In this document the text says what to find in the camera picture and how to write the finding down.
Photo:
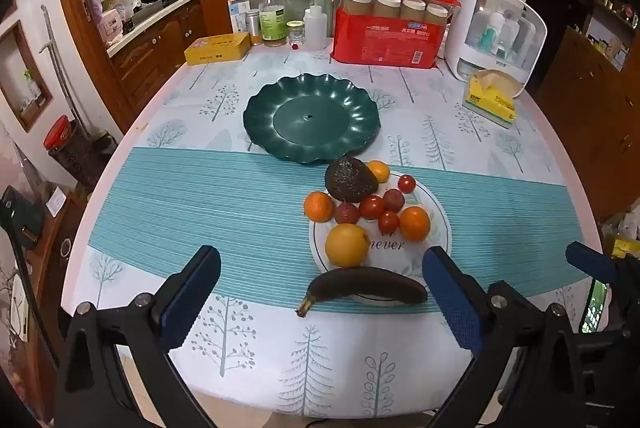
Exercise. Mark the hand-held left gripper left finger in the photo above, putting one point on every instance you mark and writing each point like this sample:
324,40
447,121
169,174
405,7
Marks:
190,303

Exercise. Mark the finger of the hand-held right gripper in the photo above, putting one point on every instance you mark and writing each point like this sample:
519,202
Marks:
590,260

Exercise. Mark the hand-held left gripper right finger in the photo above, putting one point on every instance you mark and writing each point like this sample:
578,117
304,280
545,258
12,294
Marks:
450,303

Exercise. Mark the white round plate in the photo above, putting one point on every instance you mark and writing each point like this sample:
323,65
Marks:
425,253

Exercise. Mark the orange mandarin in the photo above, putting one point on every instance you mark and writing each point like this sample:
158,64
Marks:
318,206
414,223

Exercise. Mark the large yellow orange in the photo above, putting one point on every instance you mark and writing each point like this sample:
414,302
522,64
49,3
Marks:
346,244

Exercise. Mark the dark red wrinkled fruit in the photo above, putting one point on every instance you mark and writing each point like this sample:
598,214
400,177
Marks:
393,199
346,212

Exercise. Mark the dark avocado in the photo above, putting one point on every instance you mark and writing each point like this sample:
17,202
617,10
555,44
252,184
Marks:
350,179

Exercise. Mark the dark green scalloped plate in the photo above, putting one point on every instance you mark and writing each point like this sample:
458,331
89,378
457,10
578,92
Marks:
312,118

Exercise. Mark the overripe dark banana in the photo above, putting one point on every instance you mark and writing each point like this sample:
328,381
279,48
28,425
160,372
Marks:
365,289

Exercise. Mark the tree print tablecloth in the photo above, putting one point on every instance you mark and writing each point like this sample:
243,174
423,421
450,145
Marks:
280,358

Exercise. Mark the small yellow mandarin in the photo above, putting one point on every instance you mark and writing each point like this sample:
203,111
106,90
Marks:
378,171

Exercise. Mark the yellow tissue pack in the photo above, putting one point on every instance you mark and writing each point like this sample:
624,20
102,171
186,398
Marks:
490,96

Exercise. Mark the red lidded jar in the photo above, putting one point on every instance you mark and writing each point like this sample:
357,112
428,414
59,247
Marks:
62,133

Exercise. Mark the white sterilizer cabinet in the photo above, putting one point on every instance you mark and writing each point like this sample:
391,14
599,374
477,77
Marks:
492,33

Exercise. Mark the yellow cardboard box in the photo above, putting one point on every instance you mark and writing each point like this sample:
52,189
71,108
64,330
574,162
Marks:
217,48

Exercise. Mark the wooden kitchen cabinet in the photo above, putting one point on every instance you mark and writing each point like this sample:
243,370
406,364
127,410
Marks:
155,43

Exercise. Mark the red package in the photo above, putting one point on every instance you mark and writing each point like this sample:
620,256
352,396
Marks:
395,43

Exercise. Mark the metal can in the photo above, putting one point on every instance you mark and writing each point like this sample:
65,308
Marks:
254,26

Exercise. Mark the small jar with gold lid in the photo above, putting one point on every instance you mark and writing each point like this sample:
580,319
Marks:
295,33

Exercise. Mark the white and blue carton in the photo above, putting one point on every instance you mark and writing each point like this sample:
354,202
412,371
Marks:
240,16

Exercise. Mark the glass bottle with green label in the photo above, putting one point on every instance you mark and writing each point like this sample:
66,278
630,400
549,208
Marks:
272,16

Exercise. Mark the white squeeze bottle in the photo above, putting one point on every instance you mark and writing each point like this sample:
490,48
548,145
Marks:
314,26

